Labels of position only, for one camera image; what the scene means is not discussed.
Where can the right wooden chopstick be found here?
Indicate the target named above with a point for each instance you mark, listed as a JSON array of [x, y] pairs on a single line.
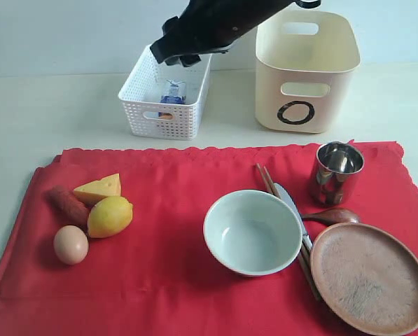
[[269, 179]]

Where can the white perforated plastic basket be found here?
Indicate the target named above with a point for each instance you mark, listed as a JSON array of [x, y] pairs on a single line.
[[141, 92]]

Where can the white ceramic bowl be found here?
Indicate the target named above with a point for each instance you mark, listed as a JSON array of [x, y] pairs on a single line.
[[252, 233]]

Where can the wooden chopstick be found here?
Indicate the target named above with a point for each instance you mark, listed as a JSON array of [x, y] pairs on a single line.
[[261, 175], [269, 179]]

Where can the red sausage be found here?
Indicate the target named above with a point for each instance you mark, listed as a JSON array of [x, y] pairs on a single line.
[[69, 205]]

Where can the silver table knife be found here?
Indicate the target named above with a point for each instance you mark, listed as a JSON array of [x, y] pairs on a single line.
[[286, 198]]

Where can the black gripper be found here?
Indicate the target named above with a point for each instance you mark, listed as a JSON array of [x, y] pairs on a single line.
[[207, 27]]

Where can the left wooden chopstick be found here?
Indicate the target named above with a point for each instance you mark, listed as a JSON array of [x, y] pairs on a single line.
[[261, 175]]

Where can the yellow lemon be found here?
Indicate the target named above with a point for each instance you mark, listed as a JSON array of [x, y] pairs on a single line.
[[109, 217]]

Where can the brown egg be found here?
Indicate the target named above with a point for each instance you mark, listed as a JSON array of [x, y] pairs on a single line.
[[70, 245]]

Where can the red table cloth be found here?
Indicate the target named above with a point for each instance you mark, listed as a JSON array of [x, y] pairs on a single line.
[[157, 276]]

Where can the orange fried chicken piece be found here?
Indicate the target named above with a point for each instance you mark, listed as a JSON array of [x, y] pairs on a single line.
[[165, 116]]

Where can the brown wooden plate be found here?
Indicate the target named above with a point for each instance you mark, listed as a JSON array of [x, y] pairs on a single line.
[[367, 277]]

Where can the dark wooden spoon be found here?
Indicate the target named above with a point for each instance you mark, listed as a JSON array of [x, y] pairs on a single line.
[[332, 216]]

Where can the blue white milk carton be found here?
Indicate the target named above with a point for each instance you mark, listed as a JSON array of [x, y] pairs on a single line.
[[174, 92]]

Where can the stainless steel cup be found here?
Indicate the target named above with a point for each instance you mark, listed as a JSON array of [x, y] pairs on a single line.
[[334, 173]]

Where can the yellow cheese wedge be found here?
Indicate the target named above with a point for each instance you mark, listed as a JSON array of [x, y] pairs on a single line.
[[95, 191]]

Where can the cream plastic bin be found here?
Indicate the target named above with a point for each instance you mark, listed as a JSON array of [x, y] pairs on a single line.
[[304, 63]]

